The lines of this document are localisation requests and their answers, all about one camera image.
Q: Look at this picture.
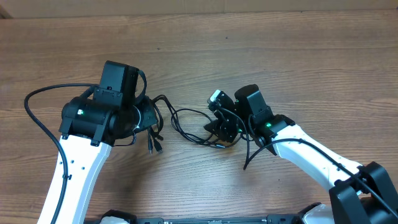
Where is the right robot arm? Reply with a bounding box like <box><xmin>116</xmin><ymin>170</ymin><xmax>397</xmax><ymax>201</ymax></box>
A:
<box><xmin>205</xmin><ymin>84</ymin><xmax>397</xmax><ymax>224</ymax></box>

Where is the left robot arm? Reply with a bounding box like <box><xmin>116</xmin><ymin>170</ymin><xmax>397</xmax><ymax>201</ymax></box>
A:
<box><xmin>38</xmin><ymin>61</ymin><xmax>158</xmax><ymax>223</ymax></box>

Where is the right camera cable black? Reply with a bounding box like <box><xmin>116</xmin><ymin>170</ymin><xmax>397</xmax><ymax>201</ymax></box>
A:
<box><xmin>217</xmin><ymin>107</ymin><xmax>398</xmax><ymax>218</ymax></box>

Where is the camera cable black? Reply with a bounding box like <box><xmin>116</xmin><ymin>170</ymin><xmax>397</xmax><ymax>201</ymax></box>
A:
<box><xmin>24</xmin><ymin>83</ymin><xmax>97</xmax><ymax>224</ymax></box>
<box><xmin>217</xmin><ymin>107</ymin><xmax>398</xmax><ymax>218</ymax></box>

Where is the left camera cable black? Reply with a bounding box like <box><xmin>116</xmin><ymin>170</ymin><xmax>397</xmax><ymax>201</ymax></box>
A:
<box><xmin>24</xmin><ymin>83</ymin><xmax>97</xmax><ymax>224</ymax></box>

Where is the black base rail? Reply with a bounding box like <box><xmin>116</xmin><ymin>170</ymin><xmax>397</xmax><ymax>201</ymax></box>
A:
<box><xmin>83</xmin><ymin>203</ymin><xmax>335</xmax><ymax>224</ymax></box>

